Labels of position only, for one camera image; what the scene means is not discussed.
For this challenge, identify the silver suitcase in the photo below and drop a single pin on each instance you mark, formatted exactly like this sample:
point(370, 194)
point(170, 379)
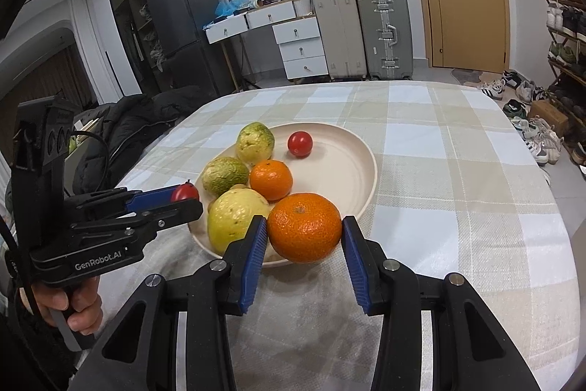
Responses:
point(384, 33)

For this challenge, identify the cream round plate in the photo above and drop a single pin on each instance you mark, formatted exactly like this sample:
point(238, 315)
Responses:
point(334, 171)

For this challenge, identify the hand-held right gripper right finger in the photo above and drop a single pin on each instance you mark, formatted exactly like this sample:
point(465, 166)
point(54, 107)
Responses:
point(355, 262)

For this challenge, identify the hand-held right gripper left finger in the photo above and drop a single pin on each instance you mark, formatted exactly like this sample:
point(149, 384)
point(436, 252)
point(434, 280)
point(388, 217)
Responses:
point(254, 262)

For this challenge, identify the blue plastic bag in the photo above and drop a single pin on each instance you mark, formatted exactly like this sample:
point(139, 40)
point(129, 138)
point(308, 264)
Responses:
point(229, 7)

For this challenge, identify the row of sneakers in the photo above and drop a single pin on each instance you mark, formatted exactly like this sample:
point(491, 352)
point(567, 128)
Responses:
point(526, 120)

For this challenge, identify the green cup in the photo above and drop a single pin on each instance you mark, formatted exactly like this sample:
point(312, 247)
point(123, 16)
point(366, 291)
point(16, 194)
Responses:
point(72, 142)

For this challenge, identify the large yellow citrus fruit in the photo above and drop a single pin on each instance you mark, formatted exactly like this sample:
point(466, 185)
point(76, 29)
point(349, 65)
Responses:
point(233, 217)

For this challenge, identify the grey doormat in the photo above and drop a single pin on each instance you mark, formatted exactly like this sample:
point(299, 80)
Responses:
point(467, 76)

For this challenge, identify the orange mandarin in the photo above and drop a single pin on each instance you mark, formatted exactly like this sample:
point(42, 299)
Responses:
point(270, 180)
point(304, 228)

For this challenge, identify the person's left hand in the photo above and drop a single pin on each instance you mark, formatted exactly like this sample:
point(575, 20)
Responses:
point(87, 304)

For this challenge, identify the white desk with drawers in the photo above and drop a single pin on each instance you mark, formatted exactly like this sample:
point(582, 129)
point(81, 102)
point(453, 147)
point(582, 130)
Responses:
point(297, 52)

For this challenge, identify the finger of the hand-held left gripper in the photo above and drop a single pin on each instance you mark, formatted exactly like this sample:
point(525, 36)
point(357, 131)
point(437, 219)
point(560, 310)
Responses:
point(174, 214)
point(146, 198)

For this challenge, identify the beige checked tablecloth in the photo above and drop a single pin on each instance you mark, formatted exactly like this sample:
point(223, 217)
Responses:
point(458, 212)

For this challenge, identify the brown curtain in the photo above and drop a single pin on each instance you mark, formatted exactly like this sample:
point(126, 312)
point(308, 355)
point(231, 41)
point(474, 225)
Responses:
point(46, 79)

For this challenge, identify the beige suitcase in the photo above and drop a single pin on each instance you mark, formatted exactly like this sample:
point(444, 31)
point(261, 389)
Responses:
point(339, 33)

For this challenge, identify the dark glass-door cabinet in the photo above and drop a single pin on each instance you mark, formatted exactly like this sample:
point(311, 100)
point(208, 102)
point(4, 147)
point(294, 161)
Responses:
point(123, 6)

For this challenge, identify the black padded jacket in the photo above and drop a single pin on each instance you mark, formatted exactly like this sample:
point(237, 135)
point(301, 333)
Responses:
point(132, 120)

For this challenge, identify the small red tomato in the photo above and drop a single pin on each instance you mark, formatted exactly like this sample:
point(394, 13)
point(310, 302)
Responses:
point(187, 192)

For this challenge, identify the cardboard box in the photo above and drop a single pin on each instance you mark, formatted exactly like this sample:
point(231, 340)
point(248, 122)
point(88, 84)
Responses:
point(549, 116)

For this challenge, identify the shoe rack with shoes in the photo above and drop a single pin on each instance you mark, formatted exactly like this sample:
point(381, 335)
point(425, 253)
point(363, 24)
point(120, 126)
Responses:
point(567, 61)

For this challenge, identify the dark grey refrigerator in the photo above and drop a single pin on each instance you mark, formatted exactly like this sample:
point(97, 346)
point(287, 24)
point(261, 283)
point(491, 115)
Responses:
point(183, 11)

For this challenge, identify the green-mottled yellow citrus fruit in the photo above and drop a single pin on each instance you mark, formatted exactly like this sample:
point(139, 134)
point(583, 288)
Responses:
point(224, 175)

